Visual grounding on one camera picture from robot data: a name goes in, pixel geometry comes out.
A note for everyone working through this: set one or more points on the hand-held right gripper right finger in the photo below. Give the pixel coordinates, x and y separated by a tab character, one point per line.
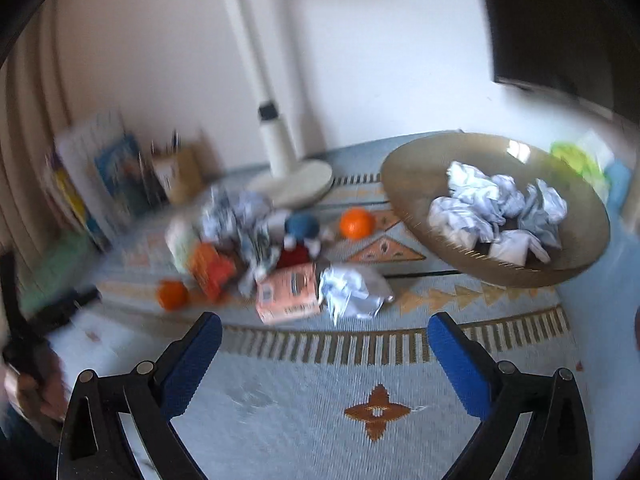
460	365

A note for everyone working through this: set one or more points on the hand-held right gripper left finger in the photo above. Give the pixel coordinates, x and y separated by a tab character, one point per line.
192	360

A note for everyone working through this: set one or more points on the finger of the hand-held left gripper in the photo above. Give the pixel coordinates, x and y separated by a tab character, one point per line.
67	306

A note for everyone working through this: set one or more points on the white paper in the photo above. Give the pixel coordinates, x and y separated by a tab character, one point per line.
457	225
350	290
542	207
472	182
515	250

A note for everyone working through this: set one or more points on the gold ribbed bowl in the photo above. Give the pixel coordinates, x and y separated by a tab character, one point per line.
415	185

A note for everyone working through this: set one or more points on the person's left hand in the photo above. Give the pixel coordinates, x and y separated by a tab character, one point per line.
32	397

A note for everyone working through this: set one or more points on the green packet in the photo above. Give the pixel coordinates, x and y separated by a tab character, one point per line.
60	270

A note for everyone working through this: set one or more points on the orange ball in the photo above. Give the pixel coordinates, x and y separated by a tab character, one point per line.
172	294
357	223

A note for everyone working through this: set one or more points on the white packet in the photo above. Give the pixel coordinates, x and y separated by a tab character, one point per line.
180	245

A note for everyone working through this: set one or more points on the patterned blue mat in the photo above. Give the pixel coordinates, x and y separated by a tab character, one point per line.
310	390

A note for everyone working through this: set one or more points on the blue picture book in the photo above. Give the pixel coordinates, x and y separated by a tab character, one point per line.
120	175

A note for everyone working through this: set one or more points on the white picture book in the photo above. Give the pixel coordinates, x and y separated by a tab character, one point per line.
82	155

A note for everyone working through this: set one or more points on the blue and red plush toy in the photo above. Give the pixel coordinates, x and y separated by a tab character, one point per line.
300	237

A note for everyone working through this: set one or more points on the brown paper pen holder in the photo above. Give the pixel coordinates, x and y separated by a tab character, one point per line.
179	174

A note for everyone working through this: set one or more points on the green yellow cloth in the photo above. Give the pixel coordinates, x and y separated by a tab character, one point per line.
580	157

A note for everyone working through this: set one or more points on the light blue packet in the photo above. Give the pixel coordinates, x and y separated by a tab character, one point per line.
620	182

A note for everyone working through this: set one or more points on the white lamp stand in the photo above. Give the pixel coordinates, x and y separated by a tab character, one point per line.
272	125

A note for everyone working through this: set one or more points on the black monitor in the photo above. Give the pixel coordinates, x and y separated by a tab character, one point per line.
565	25

